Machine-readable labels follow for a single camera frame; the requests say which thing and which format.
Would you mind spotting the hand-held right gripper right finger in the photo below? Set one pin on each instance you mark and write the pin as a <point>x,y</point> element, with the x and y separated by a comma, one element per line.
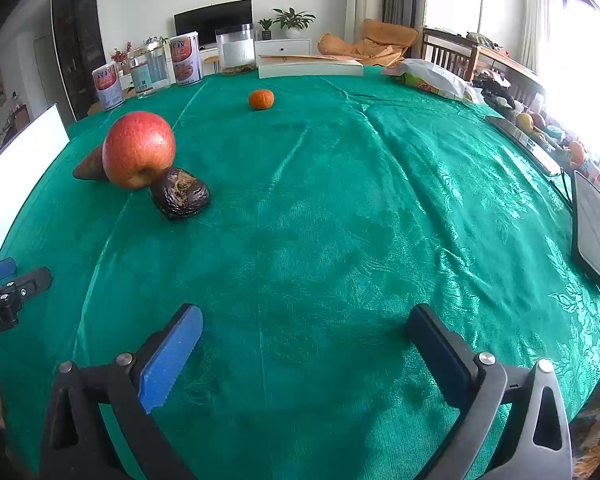
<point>437,350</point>

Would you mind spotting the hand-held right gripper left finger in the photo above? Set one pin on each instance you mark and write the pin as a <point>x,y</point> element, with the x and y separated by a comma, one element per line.
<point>172,355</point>

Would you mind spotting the reddish-brown sweet potato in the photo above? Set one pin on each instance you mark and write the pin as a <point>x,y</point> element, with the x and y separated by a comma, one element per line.
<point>91,167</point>

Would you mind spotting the dark wrinkled fruit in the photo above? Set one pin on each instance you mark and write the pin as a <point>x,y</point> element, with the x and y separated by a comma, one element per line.
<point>180,193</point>

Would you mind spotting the red apple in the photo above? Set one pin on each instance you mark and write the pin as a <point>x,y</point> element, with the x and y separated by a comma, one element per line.
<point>139,150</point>

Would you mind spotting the orange mandarin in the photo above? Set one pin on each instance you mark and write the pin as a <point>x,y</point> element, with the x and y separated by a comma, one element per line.
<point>261,99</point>

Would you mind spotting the white foam board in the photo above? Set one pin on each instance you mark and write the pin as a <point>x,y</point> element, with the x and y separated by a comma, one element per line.
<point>20,180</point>

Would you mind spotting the black tablet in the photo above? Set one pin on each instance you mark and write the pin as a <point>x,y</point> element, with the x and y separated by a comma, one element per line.
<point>592,230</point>

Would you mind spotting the blue-white tin can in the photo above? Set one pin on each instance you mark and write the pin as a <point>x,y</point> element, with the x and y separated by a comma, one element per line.
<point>108,87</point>

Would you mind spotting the clear jar with blue label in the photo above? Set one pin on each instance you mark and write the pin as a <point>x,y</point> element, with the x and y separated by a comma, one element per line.
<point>147,74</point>

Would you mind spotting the red flower bouquet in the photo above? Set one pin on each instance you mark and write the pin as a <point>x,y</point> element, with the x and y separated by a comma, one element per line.
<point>121,52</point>

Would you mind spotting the dark tall cabinet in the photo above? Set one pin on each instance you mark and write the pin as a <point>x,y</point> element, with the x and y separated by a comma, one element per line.
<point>77,35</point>

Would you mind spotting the red-label tin can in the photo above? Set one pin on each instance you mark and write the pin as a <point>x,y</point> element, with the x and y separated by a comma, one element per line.
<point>186,60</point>

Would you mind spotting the leafy green houseplant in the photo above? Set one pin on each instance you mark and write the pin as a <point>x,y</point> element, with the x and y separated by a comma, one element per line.
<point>156,41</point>

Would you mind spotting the printed plastic bag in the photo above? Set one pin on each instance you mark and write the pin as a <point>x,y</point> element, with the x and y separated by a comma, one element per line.
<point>432,79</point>

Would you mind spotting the wooden chair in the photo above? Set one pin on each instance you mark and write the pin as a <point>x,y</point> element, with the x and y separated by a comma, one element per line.
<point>480,57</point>

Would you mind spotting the clear jar with white contents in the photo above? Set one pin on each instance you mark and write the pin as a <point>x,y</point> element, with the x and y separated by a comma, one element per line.
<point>236,50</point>

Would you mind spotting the flat white box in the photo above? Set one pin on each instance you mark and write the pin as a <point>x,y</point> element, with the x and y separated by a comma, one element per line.
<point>310,66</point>

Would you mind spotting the black television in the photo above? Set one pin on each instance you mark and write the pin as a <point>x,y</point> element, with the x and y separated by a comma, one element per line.
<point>212,20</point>

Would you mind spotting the orange beanbag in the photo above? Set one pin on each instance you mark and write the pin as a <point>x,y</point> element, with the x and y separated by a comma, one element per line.
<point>367,40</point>

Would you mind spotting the white television cabinet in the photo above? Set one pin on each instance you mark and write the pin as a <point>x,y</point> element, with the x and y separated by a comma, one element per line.
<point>290,46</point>

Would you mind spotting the small potted green plant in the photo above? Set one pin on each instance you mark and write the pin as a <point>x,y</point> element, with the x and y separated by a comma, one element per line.
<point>266,27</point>

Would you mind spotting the white window curtain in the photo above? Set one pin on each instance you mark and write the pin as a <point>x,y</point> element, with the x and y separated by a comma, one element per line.
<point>540,10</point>

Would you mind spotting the large potted green plant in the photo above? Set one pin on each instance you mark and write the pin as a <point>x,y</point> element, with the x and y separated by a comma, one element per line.
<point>294,19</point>

